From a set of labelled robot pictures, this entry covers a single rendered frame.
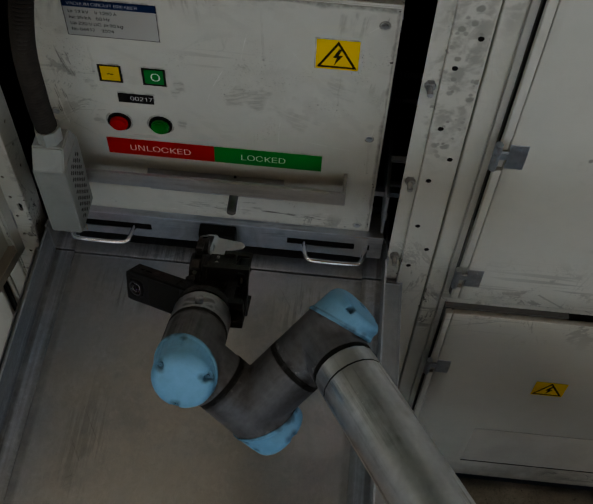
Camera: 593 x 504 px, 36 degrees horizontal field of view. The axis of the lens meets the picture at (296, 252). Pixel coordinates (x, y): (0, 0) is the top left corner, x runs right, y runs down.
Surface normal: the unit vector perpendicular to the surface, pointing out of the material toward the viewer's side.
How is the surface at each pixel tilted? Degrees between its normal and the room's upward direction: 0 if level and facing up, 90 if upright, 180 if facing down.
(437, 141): 90
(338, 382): 41
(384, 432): 24
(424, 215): 90
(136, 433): 0
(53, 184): 90
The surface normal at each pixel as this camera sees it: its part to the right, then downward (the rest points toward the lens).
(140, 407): 0.03, -0.56
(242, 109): -0.10, 0.83
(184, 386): -0.07, 0.45
